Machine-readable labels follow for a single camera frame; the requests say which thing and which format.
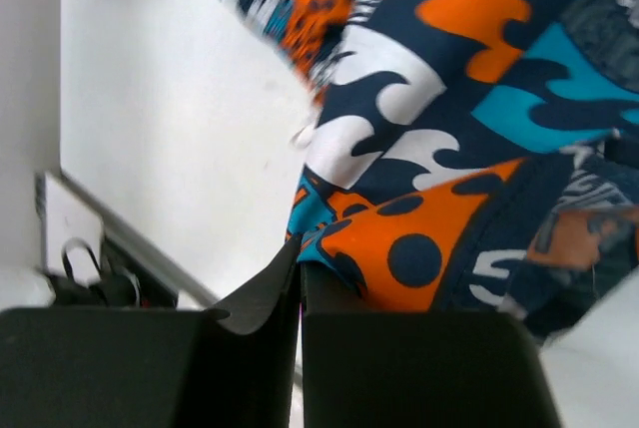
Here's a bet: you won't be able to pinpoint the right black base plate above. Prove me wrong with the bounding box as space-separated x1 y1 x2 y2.
40 237 178 309

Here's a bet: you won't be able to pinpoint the aluminium front rail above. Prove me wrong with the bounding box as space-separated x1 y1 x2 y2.
61 172 219 308

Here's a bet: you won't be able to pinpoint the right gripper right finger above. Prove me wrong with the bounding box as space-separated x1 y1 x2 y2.
302 264 561 428

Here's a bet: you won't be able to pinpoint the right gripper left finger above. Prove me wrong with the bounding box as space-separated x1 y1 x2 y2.
1 237 301 427

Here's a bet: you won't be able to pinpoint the colourful patterned shorts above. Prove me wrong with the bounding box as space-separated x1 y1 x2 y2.
224 0 638 339

